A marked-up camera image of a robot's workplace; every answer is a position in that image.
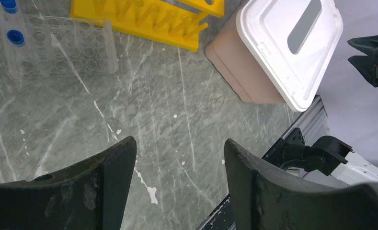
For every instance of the yellow test tube rack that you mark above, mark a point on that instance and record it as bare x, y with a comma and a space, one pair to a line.
154, 20

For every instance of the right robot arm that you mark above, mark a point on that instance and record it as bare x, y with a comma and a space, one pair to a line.
329, 155

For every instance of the clear plastic tube rack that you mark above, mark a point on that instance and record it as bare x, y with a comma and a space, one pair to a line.
58, 46

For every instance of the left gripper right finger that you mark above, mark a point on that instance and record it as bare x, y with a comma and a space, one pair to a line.
264, 197

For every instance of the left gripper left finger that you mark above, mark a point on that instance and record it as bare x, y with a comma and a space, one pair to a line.
88, 195

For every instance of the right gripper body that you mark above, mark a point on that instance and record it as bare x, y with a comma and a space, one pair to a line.
367, 65

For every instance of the blue capped test tube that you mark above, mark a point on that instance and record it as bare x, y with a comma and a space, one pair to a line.
9, 6

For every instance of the white metal tray lid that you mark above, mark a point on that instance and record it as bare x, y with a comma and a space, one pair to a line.
293, 41

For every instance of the pink plastic bin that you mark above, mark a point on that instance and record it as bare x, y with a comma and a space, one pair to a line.
239, 68

